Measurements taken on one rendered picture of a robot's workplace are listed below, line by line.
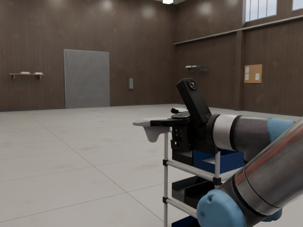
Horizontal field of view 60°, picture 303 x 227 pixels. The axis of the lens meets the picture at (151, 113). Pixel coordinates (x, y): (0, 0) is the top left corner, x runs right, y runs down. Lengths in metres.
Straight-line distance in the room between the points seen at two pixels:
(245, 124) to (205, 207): 0.19
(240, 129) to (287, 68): 12.01
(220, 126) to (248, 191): 0.19
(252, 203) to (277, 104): 12.35
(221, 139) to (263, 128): 0.09
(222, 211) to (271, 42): 12.75
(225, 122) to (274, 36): 12.52
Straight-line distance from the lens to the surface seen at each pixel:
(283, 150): 0.37
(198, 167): 1.80
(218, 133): 0.55
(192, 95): 0.60
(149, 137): 0.64
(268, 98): 12.99
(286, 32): 12.75
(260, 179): 0.39
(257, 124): 0.52
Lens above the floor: 1.32
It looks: 6 degrees down
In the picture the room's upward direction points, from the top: straight up
